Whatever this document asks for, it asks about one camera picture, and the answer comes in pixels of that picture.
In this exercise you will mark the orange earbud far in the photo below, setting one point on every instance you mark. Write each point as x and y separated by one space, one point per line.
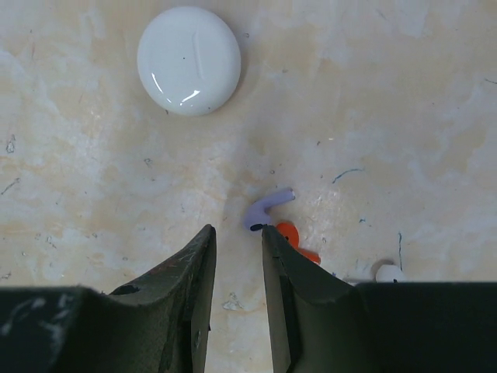
289 231

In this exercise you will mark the purple earbud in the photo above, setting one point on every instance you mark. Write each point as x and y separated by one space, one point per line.
257 214

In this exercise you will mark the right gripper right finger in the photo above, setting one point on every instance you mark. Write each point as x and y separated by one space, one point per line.
318 323

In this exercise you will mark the white earbud charging case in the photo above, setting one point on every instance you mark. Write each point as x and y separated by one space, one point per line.
189 61

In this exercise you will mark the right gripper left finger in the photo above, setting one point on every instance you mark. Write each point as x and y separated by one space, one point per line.
158 322

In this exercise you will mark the white earbud far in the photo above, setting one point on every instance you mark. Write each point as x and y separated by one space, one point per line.
386 273

